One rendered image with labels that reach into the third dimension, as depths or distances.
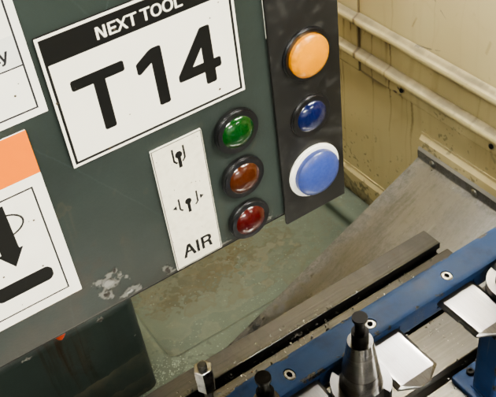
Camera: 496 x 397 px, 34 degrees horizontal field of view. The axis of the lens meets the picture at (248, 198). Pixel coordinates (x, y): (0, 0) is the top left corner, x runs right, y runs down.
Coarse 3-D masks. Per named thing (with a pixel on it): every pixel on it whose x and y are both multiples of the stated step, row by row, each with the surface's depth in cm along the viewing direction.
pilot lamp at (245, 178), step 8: (240, 168) 45; (248, 168) 45; (256, 168) 45; (232, 176) 45; (240, 176) 45; (248, 176) 45; (256, 176) 45; (232, 184) 45; (240, 184) 45; (248, 184) 45; (240, 192) 46
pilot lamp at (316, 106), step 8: (312, 104) 45; (320, 104) 46; (304, 112) 45; (312, 112) 45; (320, 112) 46; (304, 120) 45; (312, 120) 46; (320, 120) 46; (304, 128) 46; (312, 128) 46
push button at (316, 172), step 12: (312, 156) 47; (324, 156) 47; (336, 156) 48; (300, 168) 47; (312, 168) 47; (324, 168) 48; (336, 168) 49; (300, 180) 48; (312, 180) 48; (324, 180) 48; (312, 192) 48
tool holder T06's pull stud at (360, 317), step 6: (354, 312) 77; (360, 312) 76; (354, 318) 76; (360, 318) 76; (366, 318) 76; (354, 324) 77; (360, 324) 76; (354, 330) 78; (360, 330) 77; (366, 330) 77; (354, 336) 77; (360, 336) 77; (366, 336) 77; (354, 342) 78; (360, 342) 77; (366, 342) 78
